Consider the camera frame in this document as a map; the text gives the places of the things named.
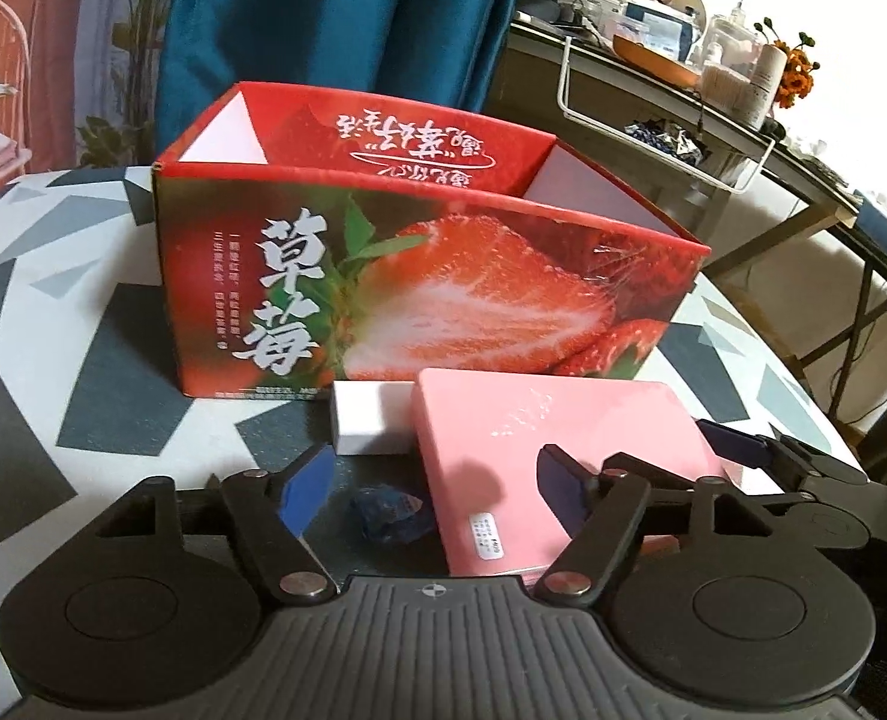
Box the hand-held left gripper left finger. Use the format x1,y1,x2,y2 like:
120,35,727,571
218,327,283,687
98,444,337,606

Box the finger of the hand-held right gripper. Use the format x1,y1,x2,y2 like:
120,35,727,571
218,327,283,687
696,418,868,496

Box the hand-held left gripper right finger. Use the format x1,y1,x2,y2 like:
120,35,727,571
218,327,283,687
535,444,772,606

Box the pink box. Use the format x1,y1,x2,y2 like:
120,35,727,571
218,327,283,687
411,367,748,578

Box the blue translucent object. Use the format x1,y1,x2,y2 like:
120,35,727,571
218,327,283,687
349,487,435,545

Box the small white box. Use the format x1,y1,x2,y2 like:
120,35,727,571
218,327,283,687
330,381,419,457

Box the red strawberry print box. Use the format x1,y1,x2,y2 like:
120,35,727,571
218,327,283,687
151,81,714,400

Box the geometric patterned tablecloth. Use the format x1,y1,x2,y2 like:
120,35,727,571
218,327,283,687
0,163,871,691

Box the dark dressing desk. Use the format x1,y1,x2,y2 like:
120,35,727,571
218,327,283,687
503,11,887,293

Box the foil wrappers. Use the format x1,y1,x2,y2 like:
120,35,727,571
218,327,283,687
627,118,706,164

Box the cotton swab container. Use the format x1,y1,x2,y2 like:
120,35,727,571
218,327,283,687
698,64,755,117

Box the white bottle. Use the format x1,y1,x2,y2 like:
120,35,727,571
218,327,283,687
749,43,789,130

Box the orange flower bouquet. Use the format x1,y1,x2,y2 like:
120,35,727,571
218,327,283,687
758,15,819,113

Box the orange bowl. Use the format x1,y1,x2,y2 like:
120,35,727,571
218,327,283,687
612,34,706,87

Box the clear plastic jar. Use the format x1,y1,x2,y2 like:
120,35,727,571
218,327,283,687
702,4,768,72

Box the blue and white packet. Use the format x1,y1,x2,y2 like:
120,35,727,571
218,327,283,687
623,0,703,61

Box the blue curtain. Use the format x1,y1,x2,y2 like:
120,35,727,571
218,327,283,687
154,0,538,166

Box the white wire basket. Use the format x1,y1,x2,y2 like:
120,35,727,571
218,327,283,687
555,34,781,192

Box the printed wall backdrop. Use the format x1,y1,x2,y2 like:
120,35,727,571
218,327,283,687
0,0,190,188

